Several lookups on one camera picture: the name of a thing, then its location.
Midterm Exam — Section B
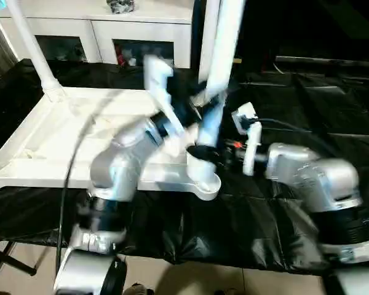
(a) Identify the white plastic table leg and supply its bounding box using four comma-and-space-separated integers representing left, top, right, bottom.
186, 0, 247, 190
12, 0, 65, 96
199, 0, 223, 84

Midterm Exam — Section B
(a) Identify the white plastic table top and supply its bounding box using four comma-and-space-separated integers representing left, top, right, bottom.
0, 85, 223, 202

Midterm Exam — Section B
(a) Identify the blue vertical strip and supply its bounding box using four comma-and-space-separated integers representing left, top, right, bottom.
190, 0, 203, 70

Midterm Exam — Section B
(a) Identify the black mat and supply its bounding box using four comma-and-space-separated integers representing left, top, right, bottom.
0, 58, 369, 277

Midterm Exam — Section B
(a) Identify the white glass-door cabinet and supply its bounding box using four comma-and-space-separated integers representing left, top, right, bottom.
0, 0, 195, 70

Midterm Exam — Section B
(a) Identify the black object pile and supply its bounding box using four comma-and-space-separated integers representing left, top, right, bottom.
106, 0, 137, 15

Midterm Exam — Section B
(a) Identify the black backdrop cloth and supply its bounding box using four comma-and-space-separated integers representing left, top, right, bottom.
239, 0, 369, 59

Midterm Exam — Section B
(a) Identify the grey curtain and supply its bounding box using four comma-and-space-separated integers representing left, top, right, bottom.
0, 12, 20, 72

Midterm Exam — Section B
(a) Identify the black stand leg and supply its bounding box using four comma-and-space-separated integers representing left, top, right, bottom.
0, 238, 38, 278

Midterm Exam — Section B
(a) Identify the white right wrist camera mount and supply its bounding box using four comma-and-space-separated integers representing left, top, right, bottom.
231, 102, 263, 176

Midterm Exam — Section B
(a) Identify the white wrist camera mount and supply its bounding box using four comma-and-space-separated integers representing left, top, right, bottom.
231, 102, 263, 176
142, 54, 186, 136

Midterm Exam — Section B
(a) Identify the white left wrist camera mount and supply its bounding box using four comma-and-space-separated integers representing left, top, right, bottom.
142, 54, 186, 136

